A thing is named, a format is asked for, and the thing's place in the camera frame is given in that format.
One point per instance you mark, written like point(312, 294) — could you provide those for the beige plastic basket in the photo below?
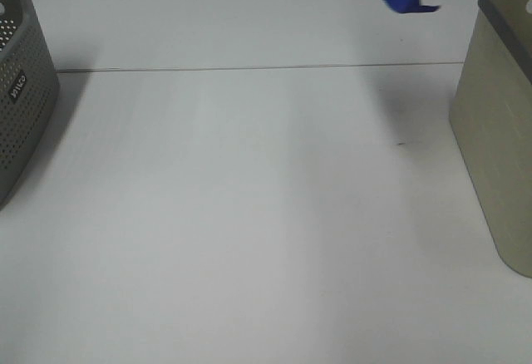
point(491, 119)

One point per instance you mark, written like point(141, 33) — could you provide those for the grey perforated plastic basket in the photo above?
point(29, 89)

